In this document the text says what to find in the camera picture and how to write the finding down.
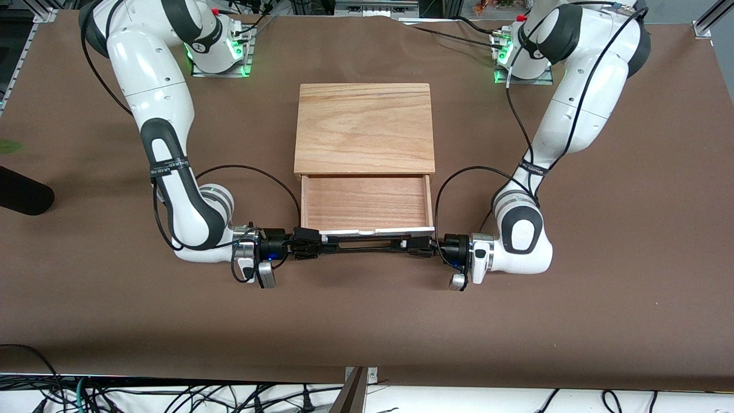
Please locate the brown paper table cover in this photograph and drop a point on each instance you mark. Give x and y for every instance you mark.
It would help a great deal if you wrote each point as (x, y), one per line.
(367, 321)

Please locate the white-fronted wooden drawer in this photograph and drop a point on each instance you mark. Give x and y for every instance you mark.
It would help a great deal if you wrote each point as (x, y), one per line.
(367, 201)

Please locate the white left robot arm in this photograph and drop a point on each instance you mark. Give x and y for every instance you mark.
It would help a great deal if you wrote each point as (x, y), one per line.
(579, 109)

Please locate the grey metal mount bar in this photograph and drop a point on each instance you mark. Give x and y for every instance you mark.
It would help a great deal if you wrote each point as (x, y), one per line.
(351, 398)

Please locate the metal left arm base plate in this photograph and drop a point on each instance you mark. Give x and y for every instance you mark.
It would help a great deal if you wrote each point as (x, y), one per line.
(545, 79)

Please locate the aluminium frame rail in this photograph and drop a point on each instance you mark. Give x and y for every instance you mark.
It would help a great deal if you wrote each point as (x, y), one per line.
(375, 8)

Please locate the small metal bracket plate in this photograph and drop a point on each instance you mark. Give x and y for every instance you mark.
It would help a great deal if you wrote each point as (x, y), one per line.
(371, 374)

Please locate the aluminium profile corner post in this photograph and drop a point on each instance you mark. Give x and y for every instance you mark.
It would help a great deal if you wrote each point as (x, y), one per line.
(708, 23)

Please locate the green leaf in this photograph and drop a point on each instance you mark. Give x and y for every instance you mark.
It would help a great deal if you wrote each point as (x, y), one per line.
(8, 146)

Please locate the black cylinder object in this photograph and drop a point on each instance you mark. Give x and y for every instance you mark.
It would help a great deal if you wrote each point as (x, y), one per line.
(23, 192)

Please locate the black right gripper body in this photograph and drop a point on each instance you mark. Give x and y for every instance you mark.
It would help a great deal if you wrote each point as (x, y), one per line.
(274, 243)

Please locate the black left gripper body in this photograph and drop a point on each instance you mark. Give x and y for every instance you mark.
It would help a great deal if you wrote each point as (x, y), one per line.
(456, 247)

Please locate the wooden drawer cabinet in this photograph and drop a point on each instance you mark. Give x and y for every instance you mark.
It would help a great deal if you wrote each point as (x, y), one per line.
(364, 129)

